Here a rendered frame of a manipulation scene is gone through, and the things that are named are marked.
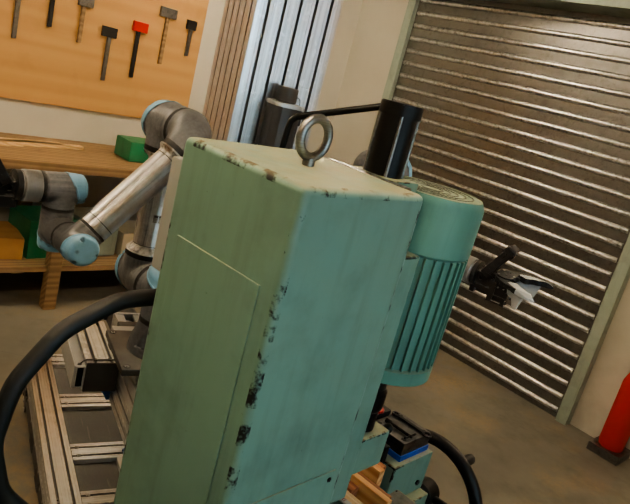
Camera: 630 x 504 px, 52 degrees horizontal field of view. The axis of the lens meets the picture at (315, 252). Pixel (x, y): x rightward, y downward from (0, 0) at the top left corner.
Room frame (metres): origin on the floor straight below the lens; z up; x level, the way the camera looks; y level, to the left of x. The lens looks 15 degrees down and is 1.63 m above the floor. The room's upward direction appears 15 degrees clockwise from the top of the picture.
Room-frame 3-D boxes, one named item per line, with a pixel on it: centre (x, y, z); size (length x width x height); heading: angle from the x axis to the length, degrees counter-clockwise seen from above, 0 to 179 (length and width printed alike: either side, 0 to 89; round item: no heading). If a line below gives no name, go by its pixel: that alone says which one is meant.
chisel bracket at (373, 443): (1.01, -0.14, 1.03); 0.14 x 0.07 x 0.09; 139
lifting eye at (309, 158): (0.80, 0.04, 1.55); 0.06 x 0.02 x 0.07; 139
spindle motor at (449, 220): (1.02, -0.15, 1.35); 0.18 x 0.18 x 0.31
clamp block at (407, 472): (1.19, -0.25, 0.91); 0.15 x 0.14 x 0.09; 49
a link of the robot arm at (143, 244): (1.69, 0.45, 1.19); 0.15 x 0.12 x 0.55; 45
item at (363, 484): (1.07, -0.16, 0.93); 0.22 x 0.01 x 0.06; 49
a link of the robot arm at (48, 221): (1.49, 0.62, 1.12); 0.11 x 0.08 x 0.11; 45
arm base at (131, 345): (1.60, 0.35, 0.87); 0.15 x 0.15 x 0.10
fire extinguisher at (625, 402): (3.40, -1.92, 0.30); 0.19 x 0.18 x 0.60; 136
